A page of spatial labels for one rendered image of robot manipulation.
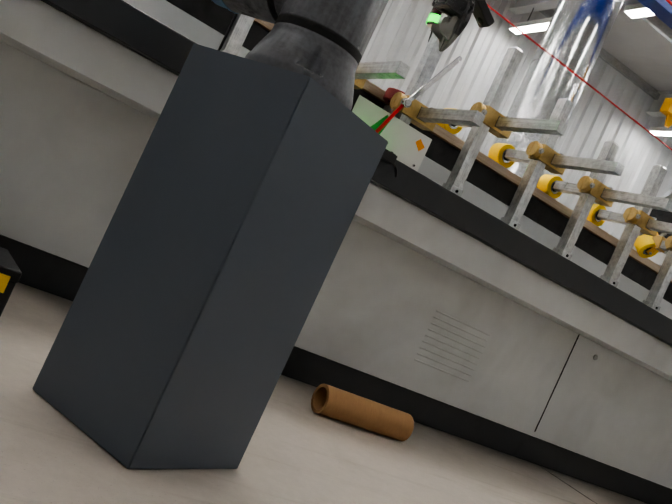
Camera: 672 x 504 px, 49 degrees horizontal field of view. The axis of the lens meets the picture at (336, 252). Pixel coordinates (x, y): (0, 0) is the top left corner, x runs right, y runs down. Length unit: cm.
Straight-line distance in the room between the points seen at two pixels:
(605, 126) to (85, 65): 1111
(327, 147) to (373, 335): 132
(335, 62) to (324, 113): 11
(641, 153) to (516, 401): 1043
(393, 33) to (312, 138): 916
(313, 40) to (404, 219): 101
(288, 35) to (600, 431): 238
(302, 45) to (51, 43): 74
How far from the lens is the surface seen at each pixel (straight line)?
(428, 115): 202
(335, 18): 119
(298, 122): 107
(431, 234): 216
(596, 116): 1231
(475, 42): 1091
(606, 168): 222
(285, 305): 118
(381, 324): 239
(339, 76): 118
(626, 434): 334
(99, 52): 178
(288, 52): 117
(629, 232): 270
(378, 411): 207
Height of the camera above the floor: 38
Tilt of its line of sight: 1 degrees up
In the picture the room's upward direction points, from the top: 25 degrees clockwise
